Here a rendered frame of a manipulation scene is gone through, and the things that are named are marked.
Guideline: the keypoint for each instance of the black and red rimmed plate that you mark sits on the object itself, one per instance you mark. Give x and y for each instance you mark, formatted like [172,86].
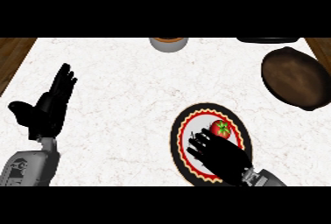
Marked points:
[190,163]

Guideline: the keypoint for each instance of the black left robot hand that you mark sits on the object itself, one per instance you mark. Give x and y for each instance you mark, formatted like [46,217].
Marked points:
[51,108]

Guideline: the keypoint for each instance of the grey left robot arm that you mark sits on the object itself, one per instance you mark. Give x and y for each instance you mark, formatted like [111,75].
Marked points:
[28,166]

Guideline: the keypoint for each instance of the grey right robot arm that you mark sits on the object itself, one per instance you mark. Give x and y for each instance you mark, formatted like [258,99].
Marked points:
[263,177]

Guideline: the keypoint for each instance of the red tomato with green stem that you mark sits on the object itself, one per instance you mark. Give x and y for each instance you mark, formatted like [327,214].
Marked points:
[221,129]

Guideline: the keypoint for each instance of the grey cup with orange rim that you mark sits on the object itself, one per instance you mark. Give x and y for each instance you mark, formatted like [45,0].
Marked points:
[169,44]

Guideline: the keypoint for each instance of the black flat object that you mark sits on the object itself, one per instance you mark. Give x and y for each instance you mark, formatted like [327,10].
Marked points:
[266,40]

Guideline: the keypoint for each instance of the dark brown pan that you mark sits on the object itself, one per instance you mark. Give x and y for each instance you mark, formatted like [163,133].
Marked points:
[296,78]

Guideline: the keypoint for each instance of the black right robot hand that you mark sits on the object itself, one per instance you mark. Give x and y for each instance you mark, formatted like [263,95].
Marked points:
[224,157]

